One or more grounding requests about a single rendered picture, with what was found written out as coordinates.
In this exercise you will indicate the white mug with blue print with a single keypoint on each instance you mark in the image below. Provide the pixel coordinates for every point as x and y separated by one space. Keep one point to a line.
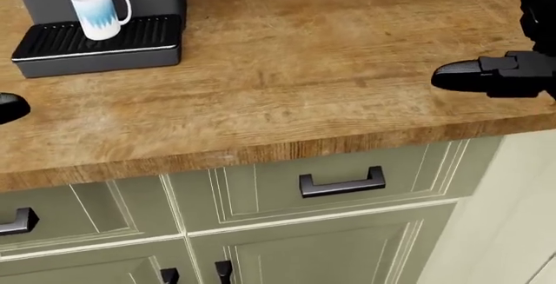
96 15

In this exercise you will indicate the green cabinet drawer front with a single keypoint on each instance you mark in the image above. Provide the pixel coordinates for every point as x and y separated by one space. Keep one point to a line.
78 212
330 186

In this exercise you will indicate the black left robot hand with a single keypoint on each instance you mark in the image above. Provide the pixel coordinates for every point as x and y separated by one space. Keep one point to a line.
11 108

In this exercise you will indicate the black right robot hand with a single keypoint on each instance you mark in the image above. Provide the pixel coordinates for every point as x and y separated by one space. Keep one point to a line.
512 69

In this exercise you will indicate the green cabinet door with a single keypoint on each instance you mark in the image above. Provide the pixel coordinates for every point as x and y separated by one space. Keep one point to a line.
321 251
87 264

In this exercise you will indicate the dark grey coffee machine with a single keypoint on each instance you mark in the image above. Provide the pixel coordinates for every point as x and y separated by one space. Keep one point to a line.
100 30

